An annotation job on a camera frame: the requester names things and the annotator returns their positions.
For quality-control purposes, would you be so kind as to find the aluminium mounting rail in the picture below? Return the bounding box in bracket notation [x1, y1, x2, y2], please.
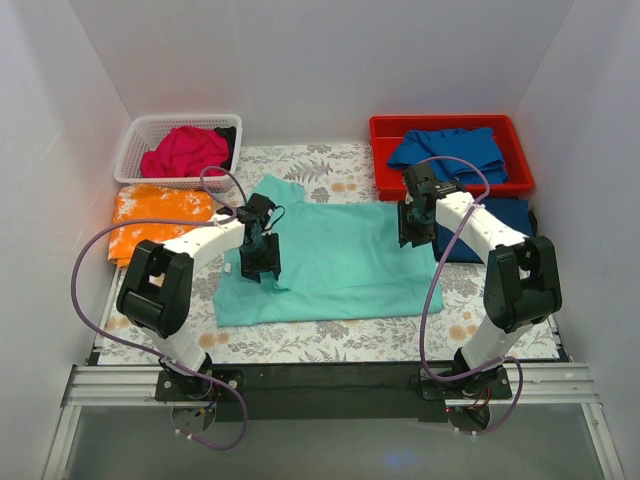
[64, 362, 600, 406]

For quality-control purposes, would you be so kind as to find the red plastic bin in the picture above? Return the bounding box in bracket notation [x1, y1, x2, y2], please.
[369, 114, 535, 201]

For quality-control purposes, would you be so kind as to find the blue crumpled t shirt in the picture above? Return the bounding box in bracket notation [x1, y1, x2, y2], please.
[387, 127, 509, 185]

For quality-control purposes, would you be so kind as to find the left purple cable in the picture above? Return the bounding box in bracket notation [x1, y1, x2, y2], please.
[70, 166, 249, 451]

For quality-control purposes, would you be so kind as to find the floral table mat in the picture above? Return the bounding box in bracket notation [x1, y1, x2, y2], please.
[97, 143, 561, 365]

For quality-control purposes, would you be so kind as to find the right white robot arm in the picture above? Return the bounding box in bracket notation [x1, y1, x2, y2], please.
[397, 159, 562, 389]

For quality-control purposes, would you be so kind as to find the navy folded t shirt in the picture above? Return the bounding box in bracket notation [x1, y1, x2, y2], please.
[432, 198, 538, 264]

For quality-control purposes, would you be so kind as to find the purple cable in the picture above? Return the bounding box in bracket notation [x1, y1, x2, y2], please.
[404, 155, 524, 437]
[70, 166, 249, 451]

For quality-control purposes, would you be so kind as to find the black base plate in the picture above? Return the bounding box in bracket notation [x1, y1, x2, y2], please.
[153, 362, 514, 424]

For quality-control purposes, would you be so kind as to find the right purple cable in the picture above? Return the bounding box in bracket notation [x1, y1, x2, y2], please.
[404, 155, 524, 437]

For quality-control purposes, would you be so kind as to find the white plastic basket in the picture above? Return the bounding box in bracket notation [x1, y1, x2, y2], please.
[114, 113, 243, 190]

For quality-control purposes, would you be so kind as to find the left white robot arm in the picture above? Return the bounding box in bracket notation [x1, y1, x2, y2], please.
[116, 194, 281, 374]

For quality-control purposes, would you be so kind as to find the orange folded t shirt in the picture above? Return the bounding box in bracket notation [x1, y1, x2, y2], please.
[108, 184, 218, 268]

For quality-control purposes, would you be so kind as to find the teal t shirt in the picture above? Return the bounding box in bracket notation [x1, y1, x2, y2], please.
[213, 175, 444, 327]

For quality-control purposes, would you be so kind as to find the black garment in basket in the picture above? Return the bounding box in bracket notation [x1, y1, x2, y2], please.
[214, 126, 237, 171]

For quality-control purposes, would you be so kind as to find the magenta t shirt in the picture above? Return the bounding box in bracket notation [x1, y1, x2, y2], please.
[140, 126, 228, 178]

